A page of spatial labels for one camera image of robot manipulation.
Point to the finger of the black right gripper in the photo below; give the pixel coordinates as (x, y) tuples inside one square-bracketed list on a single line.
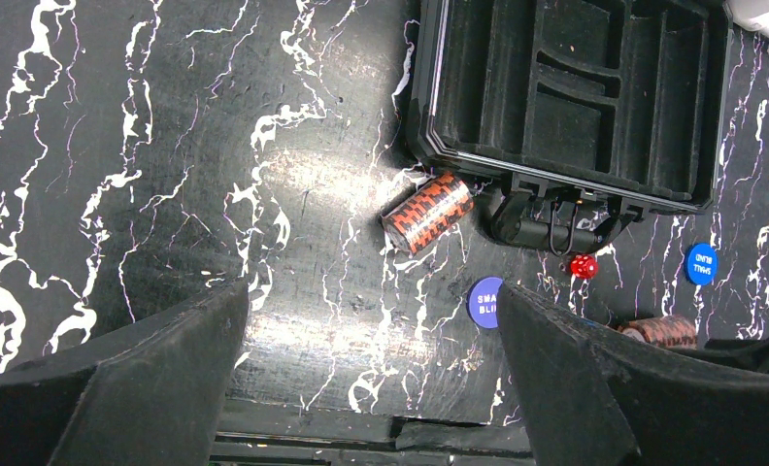
[(749, 355)]

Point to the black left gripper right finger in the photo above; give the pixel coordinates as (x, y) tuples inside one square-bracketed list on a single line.
[(592, 396)]

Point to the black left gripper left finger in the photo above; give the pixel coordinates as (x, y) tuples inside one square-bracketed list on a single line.
[(149, 393)]

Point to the orange black chip roll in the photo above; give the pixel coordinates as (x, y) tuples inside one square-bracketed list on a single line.
[(665, 332)]

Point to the blue small blind button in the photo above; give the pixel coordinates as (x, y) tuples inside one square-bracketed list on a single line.
[(701, 264)]

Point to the purple small blind button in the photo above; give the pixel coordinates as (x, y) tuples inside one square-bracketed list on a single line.
[(482, 302)]

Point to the black poker set case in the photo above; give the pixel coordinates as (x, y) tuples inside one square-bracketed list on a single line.
[(591, 114)]

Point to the red die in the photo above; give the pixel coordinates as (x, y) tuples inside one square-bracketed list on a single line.
[(584, 266)]

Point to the orange black chip stack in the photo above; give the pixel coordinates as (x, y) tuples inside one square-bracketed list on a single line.
[(423, 217)]

